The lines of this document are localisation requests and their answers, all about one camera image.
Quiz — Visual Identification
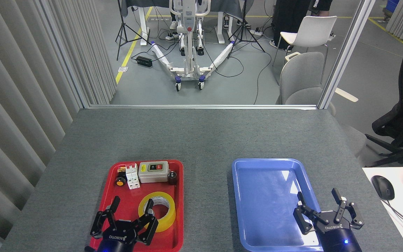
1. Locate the black power adapter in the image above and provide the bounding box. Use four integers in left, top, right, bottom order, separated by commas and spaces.
136, 56, 153, 68

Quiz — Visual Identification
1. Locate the blue plastic tray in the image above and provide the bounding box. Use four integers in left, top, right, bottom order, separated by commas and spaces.
232, 158, 330, 252

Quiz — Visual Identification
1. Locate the silver aluminium post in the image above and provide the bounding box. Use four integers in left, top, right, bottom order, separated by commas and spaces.
318, 0, 376, 110

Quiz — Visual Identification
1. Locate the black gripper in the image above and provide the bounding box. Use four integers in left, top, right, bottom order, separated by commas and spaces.
293, 188, 365, 252
90, 196, 159, 252

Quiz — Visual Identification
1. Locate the grey upholstered chair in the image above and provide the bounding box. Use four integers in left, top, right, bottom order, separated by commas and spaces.
276, 52, 367, 158

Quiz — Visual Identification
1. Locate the white desk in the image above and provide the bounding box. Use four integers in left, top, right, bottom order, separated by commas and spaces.
362, 167, 403, 252

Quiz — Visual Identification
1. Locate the grey push button switch box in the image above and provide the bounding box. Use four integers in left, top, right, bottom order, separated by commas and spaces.
138, 161, 169, 184

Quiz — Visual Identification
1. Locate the red plastic tray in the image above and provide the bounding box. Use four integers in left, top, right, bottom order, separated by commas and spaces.
89, 160, 184, 252

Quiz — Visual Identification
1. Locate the white circuit breaker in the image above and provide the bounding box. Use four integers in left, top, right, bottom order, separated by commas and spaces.
126, 163, 141, 190

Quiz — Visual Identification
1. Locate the white plastic chair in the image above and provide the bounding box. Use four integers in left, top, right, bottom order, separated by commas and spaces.
272, 16, 338, 84

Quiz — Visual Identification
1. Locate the blue bin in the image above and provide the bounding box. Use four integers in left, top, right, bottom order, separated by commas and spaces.
385, 0, 400, 14

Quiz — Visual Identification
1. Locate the white wheeled stand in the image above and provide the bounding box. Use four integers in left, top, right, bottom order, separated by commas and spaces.
150, 0, 236, 92

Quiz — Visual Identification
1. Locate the yellow tape roll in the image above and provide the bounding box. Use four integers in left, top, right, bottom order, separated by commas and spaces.
138, 191, 176, 233

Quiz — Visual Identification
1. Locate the black tripod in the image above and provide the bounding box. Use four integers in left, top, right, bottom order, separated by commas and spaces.
227, 0, 266, 59
115, 0, 152, 61

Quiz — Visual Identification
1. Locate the black computer mouse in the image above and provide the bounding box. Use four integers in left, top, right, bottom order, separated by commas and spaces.
371, 175, 395, 201

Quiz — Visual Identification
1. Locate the person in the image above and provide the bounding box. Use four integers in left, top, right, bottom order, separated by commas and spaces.
270, 0, 334, 51

